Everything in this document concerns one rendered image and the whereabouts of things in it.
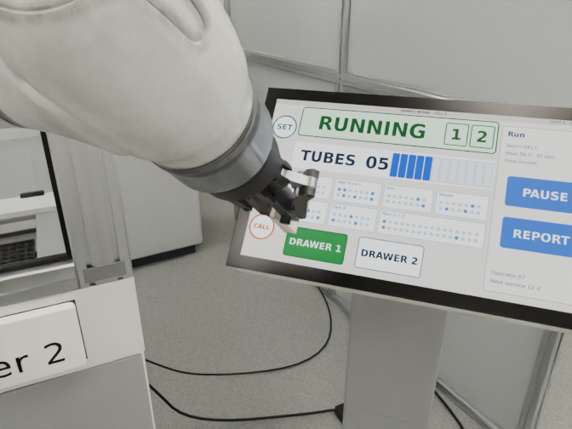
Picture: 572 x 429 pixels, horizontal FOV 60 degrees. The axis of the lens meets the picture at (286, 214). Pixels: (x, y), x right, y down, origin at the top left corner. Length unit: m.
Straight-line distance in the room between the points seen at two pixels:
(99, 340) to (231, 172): 0.56
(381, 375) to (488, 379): 0.91
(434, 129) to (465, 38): 0.81
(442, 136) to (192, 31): 0.57
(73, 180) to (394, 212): 0.45
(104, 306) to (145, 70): 0.62
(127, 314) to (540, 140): 0.67
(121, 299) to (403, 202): 0.46
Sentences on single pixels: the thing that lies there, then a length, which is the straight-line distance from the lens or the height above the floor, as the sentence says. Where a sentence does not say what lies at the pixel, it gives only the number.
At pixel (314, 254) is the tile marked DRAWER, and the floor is 0.99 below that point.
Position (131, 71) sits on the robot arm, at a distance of 0.24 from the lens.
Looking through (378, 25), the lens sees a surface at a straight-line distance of 1.83.
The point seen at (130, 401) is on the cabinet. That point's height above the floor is 0.70.
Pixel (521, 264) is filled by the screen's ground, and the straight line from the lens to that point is 0.74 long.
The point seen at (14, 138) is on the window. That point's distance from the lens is 0.73.
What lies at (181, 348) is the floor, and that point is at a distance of 2.14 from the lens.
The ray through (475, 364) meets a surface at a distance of 1.84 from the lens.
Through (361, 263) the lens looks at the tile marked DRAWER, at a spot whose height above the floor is 0.99.
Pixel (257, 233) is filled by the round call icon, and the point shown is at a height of 1.01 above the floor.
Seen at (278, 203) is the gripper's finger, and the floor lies 1.16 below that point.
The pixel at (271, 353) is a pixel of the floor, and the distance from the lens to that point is 2.08.
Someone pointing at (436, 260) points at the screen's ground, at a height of 1.01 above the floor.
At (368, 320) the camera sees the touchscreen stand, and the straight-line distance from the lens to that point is 0.89.
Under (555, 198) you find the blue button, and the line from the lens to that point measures 0.77.
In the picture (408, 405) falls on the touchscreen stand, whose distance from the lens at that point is 0.99.
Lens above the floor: 1.36
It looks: 25 degrees down
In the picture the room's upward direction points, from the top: straight up
